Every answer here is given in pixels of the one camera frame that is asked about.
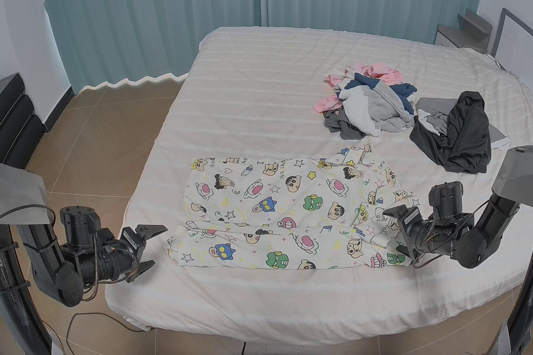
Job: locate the grey garment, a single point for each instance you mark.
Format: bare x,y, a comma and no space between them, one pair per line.
433,108

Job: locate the pile of clothes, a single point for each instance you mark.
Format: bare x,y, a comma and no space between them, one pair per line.
366,112

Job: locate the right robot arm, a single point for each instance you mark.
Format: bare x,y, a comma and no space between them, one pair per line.
470,245

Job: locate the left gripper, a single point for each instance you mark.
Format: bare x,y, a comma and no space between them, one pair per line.
120,262

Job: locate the black garment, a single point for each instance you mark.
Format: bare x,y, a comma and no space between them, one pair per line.
470,137

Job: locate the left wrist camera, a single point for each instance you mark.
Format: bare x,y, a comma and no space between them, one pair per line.
107,237

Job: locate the grey bedside table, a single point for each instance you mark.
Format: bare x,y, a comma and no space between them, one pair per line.
458,35

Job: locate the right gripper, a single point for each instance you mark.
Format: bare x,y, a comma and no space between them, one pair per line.
418,234

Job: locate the black chest of drawers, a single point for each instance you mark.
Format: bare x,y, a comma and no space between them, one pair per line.
16,120

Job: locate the white printed pyjama top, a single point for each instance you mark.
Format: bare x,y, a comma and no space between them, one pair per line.
270,212

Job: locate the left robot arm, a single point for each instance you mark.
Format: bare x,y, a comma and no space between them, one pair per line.
54,262

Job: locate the bed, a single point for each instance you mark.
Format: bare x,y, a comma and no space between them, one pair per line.
258,103

